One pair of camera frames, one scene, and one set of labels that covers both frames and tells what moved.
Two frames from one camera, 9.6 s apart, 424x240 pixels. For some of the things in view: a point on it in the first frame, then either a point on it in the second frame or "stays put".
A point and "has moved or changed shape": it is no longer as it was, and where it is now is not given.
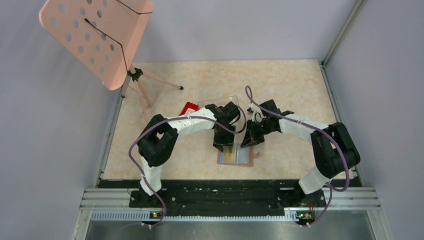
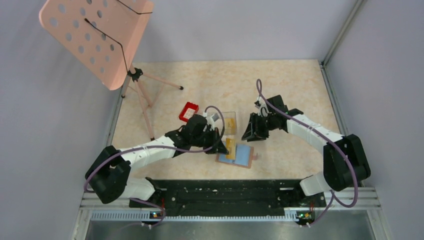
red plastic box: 189,107 stays put
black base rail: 208,196 stays put
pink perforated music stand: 100,38 stays put
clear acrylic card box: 220,102 has moved or changed shape
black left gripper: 218,143 -> 221,149
